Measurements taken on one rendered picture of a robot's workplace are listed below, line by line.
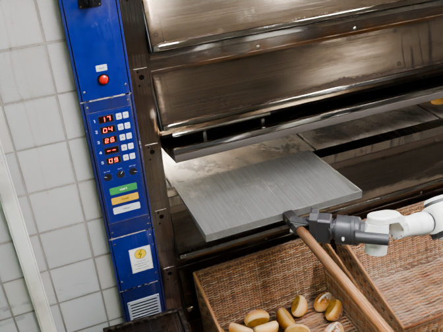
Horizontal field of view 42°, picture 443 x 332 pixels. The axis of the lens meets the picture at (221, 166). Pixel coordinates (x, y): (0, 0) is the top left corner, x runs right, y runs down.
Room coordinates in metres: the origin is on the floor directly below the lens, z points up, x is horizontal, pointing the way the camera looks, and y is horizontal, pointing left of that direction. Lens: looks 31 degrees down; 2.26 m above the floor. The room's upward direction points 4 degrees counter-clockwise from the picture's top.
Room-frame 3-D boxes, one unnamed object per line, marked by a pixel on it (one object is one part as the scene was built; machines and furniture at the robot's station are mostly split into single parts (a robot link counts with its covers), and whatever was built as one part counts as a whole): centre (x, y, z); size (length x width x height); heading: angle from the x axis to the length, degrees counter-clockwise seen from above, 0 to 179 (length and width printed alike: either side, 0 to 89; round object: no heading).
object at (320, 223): (1.39, -0.31, 1.20); 0.12 x 0.10 x 0.13; 74
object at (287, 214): (1.43, -0.21, 1.20); 0.09 x 0.04 x 0.03; 19
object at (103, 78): (1.57, 0.32, 1.67); 0.03 x 0.02 x 0.06; 109
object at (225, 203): (1.65, -0.14, 1.19); 0.55 x 0.36 x 0.03; 109
